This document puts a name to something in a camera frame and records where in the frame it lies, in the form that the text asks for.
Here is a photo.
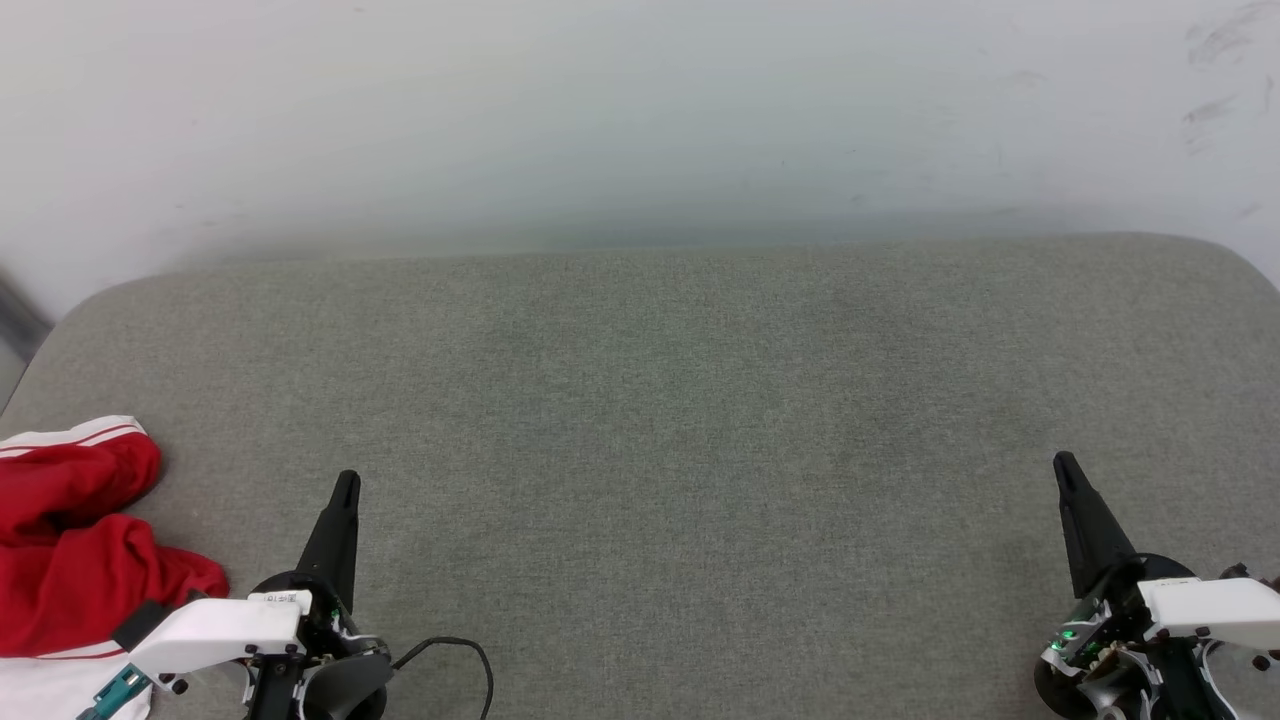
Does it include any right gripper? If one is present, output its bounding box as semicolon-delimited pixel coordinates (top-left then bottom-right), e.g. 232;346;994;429
1035;452;1280;720

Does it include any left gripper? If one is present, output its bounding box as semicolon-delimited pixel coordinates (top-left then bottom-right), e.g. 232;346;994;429
245;470;396;720

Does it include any red and white jersey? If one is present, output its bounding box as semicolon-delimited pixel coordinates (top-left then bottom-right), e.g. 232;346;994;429
0;415;231;720

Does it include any grey fabric sofa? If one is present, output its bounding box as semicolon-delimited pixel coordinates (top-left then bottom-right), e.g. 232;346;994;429
0;232;1280;720

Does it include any thin black cable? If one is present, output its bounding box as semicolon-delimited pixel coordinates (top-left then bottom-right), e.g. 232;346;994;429
392;635;496;720

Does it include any black cable with teal connector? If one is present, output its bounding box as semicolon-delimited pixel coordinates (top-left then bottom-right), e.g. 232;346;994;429
75;665;153;720

